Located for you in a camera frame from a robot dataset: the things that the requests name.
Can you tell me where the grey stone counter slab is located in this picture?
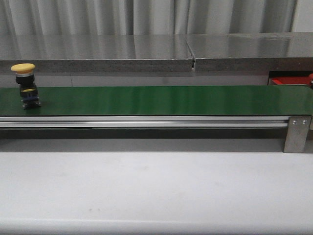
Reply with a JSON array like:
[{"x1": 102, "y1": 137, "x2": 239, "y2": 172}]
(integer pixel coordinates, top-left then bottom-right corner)
[
  {"x1": 186, "y1": 32, "x2": 313, "y2": 72},
  {"x1": 0, "y1": 35, "x2": 193, "y2": 73}
]

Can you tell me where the aluminium conveyor frame rail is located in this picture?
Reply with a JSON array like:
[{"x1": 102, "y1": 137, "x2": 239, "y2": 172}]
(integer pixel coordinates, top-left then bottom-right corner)
[{"x1": 0, "y1": 116, "x2": 313, "y2": 130}]

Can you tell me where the grey stone counter slab left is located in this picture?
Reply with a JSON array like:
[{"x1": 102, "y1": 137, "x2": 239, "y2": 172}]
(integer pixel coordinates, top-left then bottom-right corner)
[{"x1": 0, "y1": 35, "x2": 193, "y2": 73}]

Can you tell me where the yellow push button switch spare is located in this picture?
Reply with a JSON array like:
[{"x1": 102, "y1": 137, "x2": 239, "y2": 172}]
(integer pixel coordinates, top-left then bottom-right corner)
[{"x1": 11, "y1": 63, "x2": 41, "y2": 109}]

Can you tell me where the red mushroom push button switch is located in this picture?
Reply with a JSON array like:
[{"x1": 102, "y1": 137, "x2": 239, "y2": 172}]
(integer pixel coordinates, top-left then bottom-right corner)
[{"x1": 309, "y1": 73, "x2": 313, "y2": 89}]

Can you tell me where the grey curtain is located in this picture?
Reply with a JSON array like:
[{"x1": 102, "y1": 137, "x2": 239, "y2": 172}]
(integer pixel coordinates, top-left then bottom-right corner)
[{"x1": 0, "y1": 0, "x2": 313, "y2": 36}]

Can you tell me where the green conveyor belt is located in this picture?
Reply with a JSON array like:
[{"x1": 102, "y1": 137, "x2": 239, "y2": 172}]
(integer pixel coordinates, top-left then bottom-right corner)
[{"x1": 0, "y1": 85, "x2": 313, "y2": 116}]

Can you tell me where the steel conveyor support bracket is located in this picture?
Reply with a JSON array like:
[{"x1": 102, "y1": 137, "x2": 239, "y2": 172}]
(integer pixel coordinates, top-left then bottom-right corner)
[{"x1": 283, "y1": 116, "x2": 312, "y2": 153}]

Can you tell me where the grey stone counter slab right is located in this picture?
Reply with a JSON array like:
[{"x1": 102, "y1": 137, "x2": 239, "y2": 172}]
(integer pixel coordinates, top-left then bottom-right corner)
[{"x1": 186, "y1": 32, "x2": 313, "y2": 72}]

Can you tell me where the red plastic tray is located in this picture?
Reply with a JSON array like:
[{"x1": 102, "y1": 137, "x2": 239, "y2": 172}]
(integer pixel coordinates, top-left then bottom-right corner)
[{"x1": 268, "y1": 76, "x2": 310, "y2": 87}]

